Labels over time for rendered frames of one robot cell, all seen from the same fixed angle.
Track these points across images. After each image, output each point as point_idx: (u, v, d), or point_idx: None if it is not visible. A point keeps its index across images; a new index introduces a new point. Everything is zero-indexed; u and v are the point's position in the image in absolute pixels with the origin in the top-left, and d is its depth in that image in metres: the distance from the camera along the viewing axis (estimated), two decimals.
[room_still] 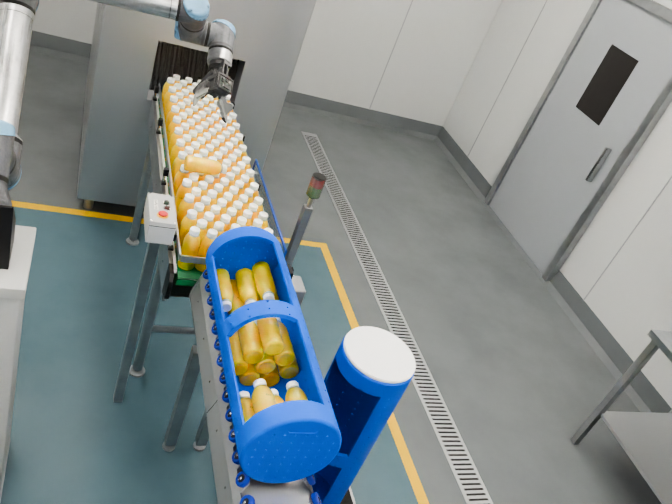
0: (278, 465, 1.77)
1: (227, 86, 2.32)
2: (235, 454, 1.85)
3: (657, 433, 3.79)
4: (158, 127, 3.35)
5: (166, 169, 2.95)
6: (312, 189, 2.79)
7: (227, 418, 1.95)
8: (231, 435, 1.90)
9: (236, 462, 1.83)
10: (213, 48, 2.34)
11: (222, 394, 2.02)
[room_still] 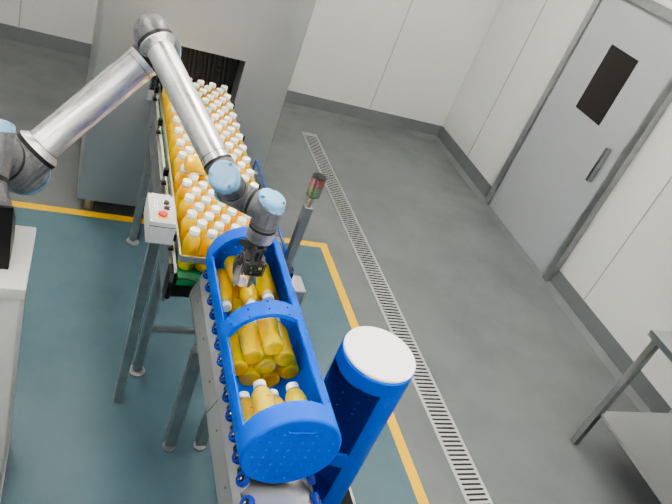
0: (278, 466, 1.78)
1: (255, 273, 2.09)
2: (235, 454, 1.85)
3: (657, 433, 3.79)
4: (158, 127, 3.35)
5: (166, 169, 2.95)
6: (312, 189, 2.79)
7: (227, 418, 1.95)
8: (231, 435, 1.90)
9: (236, 462, 1.83)
10: (249, 229, 2.03)
11: (222, 394, 2.02)
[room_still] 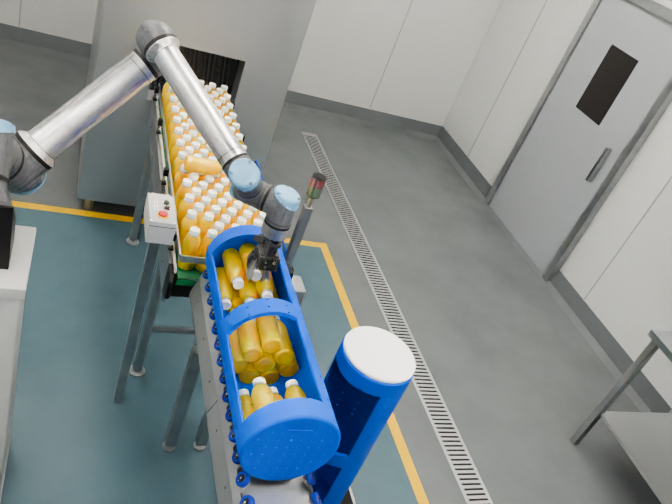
0: (277, 463, 1.78)
1: (270, 268, 2.15)
2: (234, 455, 1.85)
3: (657, 433, 3.79)
4: (158, 127, 3.35)
5: (166, 169, 2.95)
6: (312, 189, 2.79)
7: (229, 418, 1.95)
8: (232, 436, 1.90)
9: (238, 461, 1.83)
10: (265, 224, 2.09)
11: (222, 396, 2.02)
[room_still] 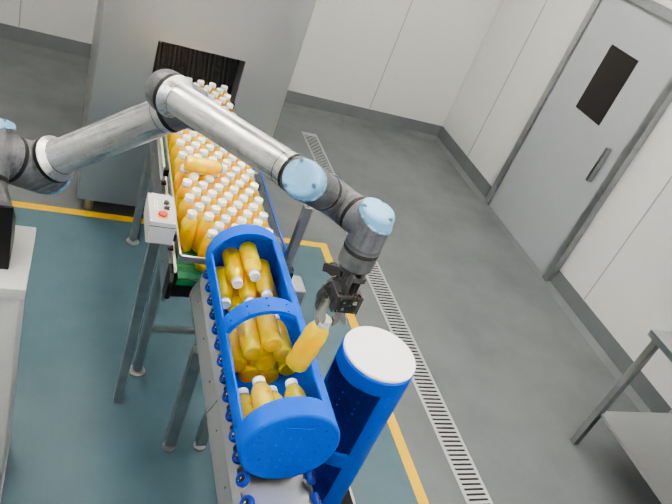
0: (277, 461, 1.79)
1: (349, 310, 1.59)
2: (234, 456, 1.85)
3: (657, 433, 3.79)
4: None
5: (166, 169, 2.95)
6: None
7: (230, 418, 1.94)
8: (232, 436, 1.90)
9: (240, 460, 1.83)
10: (345, 252, 1.52)
11: (222, 397, 2.01)
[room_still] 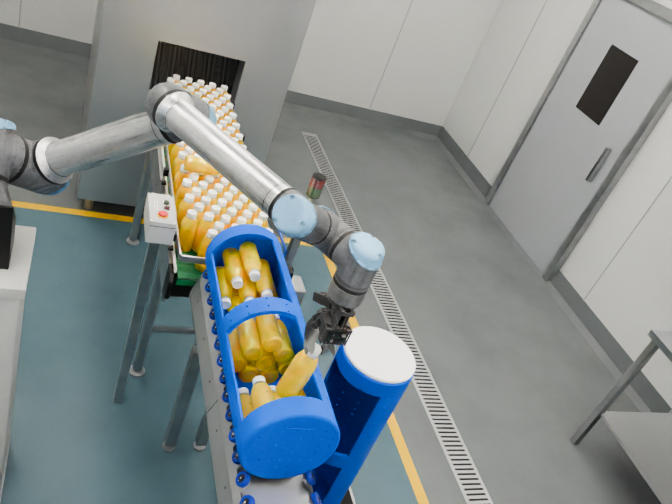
0: (277, 461, 1.79)
1: (338, 341, 1.59)
2: (234, 456, 1.85)
3: (657, 433, 3.79)
4: None
5: (166, 169, 2.95)
6: (312, 189, 2.79)
7: (230, 418, 1.94)
8: (232, 436, 1.90)
9: (240, 460, 1.83)
10: (334, 286, 1.53)
11: (222, 397, 2.01)
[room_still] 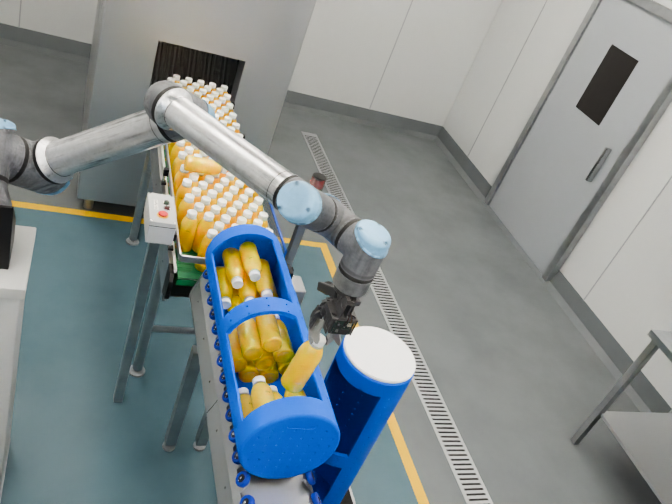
0: (277, 461, 1.79)
1: (343, 331, 1.58)
2: (234, 456, 1.85)
3: (657, 433, 3.79)
4: None
5: (166, 169, 2.95)
6: None
7: (230, 418, 1.94)
8: (232, 436, 1.90)
9: (240, 460, 1.83)
10: (340, 274, 1.51)
11: (222, 397, 2.01)
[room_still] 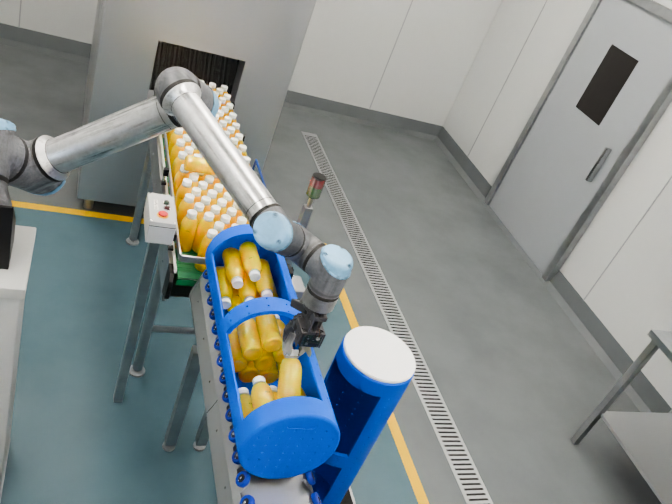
0: (277, 461, 1.79)
1: (312, 344, 1.74)
2: (234, 456, 1.85)
3: (657, 433, 3.79)
4: None
5: (166, 169, 2.95)
6: (312, 189, 2.79)
7: (230, 418, 1.94)
8: (232, 436, 1.90)
9: (240, 460, 1.83)
10: (308, 293, 1.68)
11: (222, 397, 2.01)
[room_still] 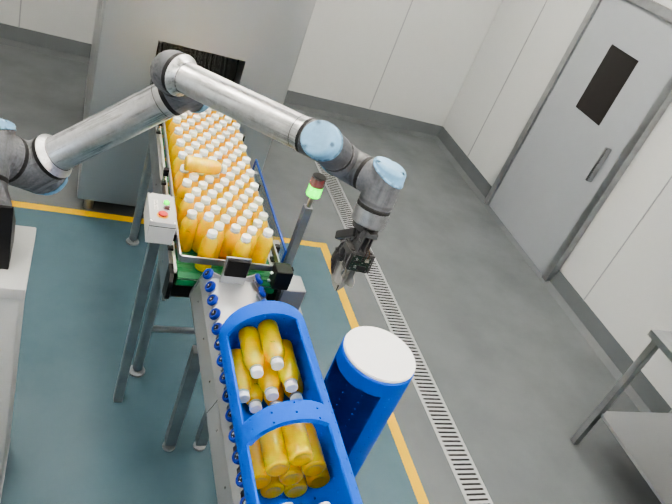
0: None
1: (361, 267, 1.65)
2: (234, 456, 1.85)
3: (657, 433, 3.79)
4: (158, 127, 3.35)
5: (166, 169, 2.95)
6: (312, 189, 2.79)
7: (230, 417, 1.94)
8: (232, 436, 1.90)
9: None
10: (359, 207, 1.61)
11: (222, 398, 2.01)
